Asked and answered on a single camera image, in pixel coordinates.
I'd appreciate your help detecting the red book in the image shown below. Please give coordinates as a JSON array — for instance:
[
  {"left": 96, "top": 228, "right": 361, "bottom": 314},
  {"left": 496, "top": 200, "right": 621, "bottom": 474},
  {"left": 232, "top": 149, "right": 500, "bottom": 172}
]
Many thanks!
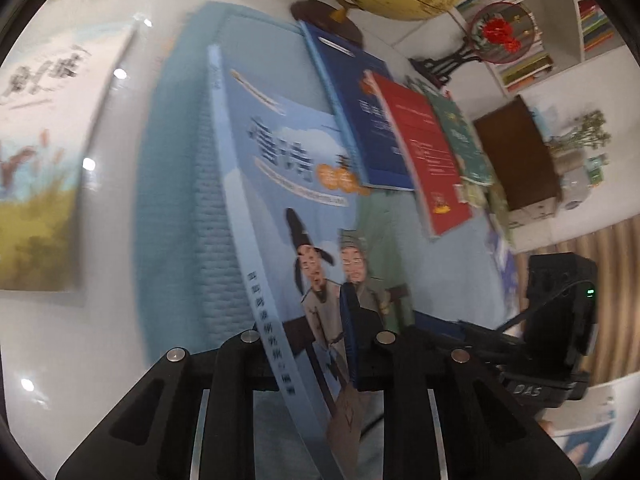
[{"left": 370, "top": 71, "right": 473, "bottom": 238}]

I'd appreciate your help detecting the row of red yellow shelf books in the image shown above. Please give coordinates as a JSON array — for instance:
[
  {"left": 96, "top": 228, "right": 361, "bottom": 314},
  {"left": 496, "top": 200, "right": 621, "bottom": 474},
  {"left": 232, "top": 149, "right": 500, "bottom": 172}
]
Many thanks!
[{"left": 576, "top": 0, "right": 617, "bottom": 53}]

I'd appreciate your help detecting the teal small box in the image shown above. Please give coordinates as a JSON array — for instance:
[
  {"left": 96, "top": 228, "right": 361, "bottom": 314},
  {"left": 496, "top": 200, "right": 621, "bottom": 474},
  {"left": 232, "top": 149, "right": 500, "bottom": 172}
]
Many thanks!
[{"left": 586, "top": 156, "right": 608, "bottom": 185}]

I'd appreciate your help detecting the light blue mat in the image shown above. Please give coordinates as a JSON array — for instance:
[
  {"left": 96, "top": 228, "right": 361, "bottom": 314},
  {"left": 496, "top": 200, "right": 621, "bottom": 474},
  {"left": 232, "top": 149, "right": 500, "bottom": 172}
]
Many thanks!
[{"left": 136, "top": 2, "right": 521, "bottom": 351}]

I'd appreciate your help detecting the brown wooden cabinet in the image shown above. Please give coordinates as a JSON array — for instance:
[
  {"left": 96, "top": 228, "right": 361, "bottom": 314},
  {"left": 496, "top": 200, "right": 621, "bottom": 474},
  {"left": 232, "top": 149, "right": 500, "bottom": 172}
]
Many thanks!
[{"left": 472, "top": 94, "right": 563, "bottom": 231}]

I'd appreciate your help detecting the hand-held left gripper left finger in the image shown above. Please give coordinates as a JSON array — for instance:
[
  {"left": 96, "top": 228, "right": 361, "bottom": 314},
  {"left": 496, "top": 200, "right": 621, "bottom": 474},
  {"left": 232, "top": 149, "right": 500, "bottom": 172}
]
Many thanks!
[{"left": 55, "top": 330, "right": 281, "bottom": 480}]

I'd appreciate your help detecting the dark blue storybook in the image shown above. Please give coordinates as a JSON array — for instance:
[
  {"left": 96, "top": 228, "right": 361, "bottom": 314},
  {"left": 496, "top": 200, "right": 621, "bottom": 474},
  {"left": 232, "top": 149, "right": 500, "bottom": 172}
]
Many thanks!
[{"left": 300, "top": 20, "right": 416, "bottom": 192}]

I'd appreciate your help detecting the small green plant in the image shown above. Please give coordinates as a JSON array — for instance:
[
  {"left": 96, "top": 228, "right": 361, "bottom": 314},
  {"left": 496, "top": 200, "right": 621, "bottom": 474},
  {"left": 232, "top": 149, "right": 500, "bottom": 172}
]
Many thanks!
[{"left": 547, "top": 110, "right": 612, "bottom": 153}]

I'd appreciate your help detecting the landscape picture book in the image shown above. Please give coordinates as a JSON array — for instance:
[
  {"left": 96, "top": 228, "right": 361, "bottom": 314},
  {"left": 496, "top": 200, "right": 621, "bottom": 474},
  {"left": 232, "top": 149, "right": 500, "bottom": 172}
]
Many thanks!
[{"left": 0, "top": 25, "right": 138, "bottom": 293}]

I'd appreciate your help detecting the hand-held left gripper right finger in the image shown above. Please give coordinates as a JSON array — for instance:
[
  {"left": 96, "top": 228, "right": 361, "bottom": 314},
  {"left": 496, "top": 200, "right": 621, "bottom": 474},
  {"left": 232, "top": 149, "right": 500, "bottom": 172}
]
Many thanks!
[{"left": 339, "top": 284, "right": 582, "bottom": 480}]

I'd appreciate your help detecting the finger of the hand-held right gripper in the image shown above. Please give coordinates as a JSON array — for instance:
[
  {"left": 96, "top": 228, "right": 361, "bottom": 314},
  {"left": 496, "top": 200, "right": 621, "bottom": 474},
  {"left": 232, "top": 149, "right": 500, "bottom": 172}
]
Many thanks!
[{"left": 410, "top": 310, "right": 526, "bottom": 368}]

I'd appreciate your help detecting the light blue cartoon figures book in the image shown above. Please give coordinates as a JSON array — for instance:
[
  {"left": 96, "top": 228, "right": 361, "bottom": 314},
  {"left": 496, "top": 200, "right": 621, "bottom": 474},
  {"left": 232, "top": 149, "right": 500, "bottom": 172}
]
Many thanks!
[{"left": 206, "top": 14, "right": 417, "bottom": 480}]

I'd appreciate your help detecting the white bookshelf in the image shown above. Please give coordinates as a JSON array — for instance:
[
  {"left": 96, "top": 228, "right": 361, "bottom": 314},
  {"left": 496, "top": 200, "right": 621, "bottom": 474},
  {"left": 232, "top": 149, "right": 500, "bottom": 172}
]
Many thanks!
[{"left": 452, "top": 0, "right": 628, "bottom": 96}]

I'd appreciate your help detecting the round fan on black stand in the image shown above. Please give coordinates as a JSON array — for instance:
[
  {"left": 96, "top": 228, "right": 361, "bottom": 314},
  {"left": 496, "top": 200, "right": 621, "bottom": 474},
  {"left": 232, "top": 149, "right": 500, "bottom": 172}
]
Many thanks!
[{"left": 457, "top": 0, "right": 556, "bottom": 92}]

